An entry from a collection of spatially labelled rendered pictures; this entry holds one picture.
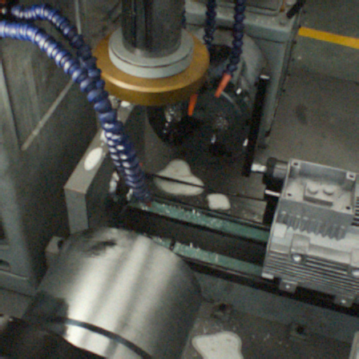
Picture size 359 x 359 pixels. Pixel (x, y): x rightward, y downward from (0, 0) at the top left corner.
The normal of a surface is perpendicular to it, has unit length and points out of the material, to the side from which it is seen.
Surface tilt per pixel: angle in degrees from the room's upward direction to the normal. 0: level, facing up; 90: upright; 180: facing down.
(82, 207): 90
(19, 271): 90
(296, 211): 90
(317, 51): 0
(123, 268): 5
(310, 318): 90
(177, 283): 47
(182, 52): 0
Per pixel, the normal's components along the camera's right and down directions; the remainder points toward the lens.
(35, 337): 0.27, -0.60
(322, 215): -0.27, 0.70
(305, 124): 0.05, -0.68
